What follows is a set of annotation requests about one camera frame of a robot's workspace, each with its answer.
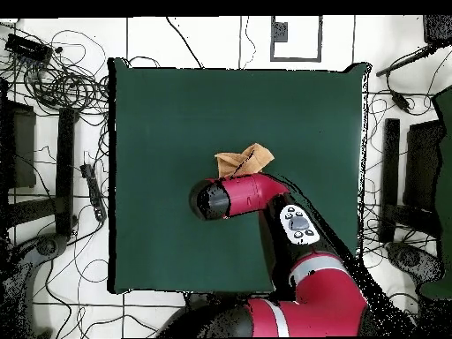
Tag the yellow terry towel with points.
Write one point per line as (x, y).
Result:
(254, 159)

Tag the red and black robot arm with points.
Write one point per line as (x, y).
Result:
(247, 194)

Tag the black flat panel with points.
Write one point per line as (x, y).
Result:
(423, 166)

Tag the black flat box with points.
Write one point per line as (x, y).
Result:
(21, 148)

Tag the dark green table cloth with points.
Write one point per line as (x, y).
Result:
(159, 123)

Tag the black power strip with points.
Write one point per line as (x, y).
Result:
(93, 190)

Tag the long black bar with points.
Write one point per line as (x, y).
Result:
(390, 169)
(65, 169)

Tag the grey wheeled stand base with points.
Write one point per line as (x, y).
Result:
(409, 259)
(46, 247)

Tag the black power adapter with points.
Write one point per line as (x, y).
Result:
(400, 101)

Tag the black rod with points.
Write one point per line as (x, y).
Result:
(406, 60)

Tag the black electronics box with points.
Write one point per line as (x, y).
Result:
(28, 47)

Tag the black square box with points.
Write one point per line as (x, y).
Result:
(438, 30)

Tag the grey floor outlet frame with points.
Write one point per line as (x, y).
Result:
(279, 31)

